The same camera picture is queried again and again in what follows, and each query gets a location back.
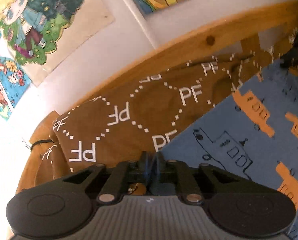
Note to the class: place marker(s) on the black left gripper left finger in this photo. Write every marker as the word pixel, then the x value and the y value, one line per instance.
pixel 109 185

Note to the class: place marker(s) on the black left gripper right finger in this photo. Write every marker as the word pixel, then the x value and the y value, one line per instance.
pixel 189 184

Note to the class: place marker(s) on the blue pants with orange trucks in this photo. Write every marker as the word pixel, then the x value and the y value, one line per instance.
pixel 256 138

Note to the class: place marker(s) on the brown PF patterned blanket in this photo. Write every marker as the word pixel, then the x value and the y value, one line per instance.
pixel 142 115

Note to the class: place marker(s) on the blue floral cartoon poster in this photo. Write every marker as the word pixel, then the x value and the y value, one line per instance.
pixel 13 83

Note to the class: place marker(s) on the anime girl green poster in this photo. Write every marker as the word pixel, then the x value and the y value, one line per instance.
pixel 41 34

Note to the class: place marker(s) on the wooden bed frame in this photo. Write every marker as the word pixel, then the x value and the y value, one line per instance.
pixel 263 29

